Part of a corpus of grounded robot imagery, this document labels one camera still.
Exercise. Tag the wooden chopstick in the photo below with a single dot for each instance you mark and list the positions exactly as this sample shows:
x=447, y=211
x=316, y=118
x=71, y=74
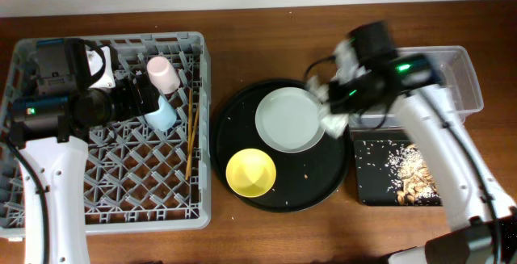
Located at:
x=194, y=131
x=189, y=135

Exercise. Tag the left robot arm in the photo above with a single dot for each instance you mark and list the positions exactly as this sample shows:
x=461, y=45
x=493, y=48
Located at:
x=50, y=133

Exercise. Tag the black rectangular tray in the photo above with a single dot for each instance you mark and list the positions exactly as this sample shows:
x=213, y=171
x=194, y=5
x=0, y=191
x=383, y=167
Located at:
x=371, y=154

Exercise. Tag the round black tray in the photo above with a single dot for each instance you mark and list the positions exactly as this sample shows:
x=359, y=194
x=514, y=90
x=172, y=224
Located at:
x=304, y=179

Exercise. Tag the pink cup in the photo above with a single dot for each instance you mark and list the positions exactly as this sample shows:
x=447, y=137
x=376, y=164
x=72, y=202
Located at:
x=163, y=75

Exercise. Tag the blue cup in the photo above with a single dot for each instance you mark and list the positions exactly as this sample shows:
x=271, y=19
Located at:
x=163, y=118

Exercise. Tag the yellow bowl with food scraps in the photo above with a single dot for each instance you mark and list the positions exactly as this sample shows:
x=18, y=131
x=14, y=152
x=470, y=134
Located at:
x=250, y=173

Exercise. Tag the pile of food scraps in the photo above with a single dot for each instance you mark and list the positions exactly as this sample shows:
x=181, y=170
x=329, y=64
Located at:
x=410, y=179

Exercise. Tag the clear plastic bin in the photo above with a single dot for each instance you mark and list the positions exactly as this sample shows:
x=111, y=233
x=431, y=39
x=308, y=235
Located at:
x=455, y=68

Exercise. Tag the grey plate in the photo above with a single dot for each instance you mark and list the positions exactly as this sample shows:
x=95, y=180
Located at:
x=287, y=120

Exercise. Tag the white tissue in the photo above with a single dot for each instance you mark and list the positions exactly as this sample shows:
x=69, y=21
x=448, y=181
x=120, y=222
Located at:
x=334, y=124

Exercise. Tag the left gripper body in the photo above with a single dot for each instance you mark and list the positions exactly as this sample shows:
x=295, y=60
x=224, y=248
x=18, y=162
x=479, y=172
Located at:
x=140, y=95

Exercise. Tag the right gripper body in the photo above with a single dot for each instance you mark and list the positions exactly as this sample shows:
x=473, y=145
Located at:
x=334, y=99

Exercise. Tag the grey dishwasher rack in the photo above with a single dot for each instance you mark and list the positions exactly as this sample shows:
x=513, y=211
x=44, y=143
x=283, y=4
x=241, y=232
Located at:
x=134, y=179

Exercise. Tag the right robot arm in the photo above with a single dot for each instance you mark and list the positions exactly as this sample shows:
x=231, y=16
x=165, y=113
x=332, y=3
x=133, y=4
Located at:
x=480, y=214

